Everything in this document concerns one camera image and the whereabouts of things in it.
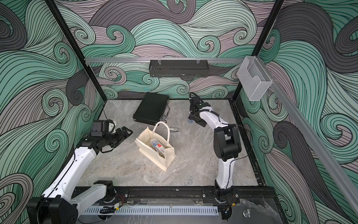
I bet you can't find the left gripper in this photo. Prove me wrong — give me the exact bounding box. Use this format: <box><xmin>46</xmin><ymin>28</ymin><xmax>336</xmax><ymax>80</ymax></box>
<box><xmin>102</xmin><ymin>126</ymin><xmax>132</xmax><ymax>147</ymax></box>

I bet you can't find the cream canvas tote bag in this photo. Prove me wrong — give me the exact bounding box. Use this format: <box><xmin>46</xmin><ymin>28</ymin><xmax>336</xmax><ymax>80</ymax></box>
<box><xmin>135</xmin><ymin>121</ymin><xmax>175</xmax><ymax>171</ymax></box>

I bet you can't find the clear compass case brown label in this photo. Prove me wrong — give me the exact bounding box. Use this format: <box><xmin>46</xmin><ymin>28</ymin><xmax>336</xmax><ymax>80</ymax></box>
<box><xmin>169</xmin><ymin>127</ymin><xmax>180</xmax><ymax>133</ymax></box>

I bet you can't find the small lead box red label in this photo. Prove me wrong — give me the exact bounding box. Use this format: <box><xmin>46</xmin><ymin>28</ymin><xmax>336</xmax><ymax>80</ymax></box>
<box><xmin>151</xmin><ymin>139</ymin><xmax>166</xmax><ymax>155</ymax></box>

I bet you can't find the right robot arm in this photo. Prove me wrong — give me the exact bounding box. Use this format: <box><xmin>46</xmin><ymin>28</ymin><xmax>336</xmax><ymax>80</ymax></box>
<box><xmin>188</xmin><ymin>92</ymin><xmax>241</xmax><ymax>201</ymax></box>

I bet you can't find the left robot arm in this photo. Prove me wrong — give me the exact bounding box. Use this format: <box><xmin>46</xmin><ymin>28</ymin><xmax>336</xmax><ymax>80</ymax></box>
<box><xmin>26</xmin><ymin>127</ymin><xmax>133</xmax><ymax>224</ymax></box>

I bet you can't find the black ribbed carrying case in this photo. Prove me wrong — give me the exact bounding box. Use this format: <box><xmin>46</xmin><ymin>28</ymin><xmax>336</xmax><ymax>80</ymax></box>
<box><xmin>133</xmin><ymin>93</ymin><xmax>169</xmax><ymax>125</ymax></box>

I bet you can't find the aluminium wall rail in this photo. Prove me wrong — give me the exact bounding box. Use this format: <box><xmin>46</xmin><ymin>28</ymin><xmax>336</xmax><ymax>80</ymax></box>
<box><xmin>84</xmin><ymin>57</ymin><xmax>244</xmax><ymax>64</ymax></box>

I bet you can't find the black wall tray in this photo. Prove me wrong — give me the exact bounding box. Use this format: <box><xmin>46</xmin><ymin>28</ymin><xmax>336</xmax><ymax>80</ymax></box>
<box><xmin>149</xmin><ymin>60</ymin><xmax>209</xmax><ymax>78</ymax></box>

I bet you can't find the clear acrylic wall holder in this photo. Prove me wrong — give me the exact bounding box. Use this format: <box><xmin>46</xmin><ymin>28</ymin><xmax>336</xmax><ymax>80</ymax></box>
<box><xmin>237</xmin><ymin>56</ymin><xmax>272</xmax><ymax>101</ymax></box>

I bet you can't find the white slotted cable duct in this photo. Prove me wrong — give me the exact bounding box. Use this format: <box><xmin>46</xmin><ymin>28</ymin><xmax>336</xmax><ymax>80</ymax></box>
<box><xmin>81</xmin><ymin>205</ymin><xmax>219</xmax><ymax>217</ymax></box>

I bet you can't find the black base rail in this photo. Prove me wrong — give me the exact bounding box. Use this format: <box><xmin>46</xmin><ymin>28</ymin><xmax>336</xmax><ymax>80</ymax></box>
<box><xmin>71</xmin><ymin>185</ymin><xmax>277</xmax><ymax>205</ymax></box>

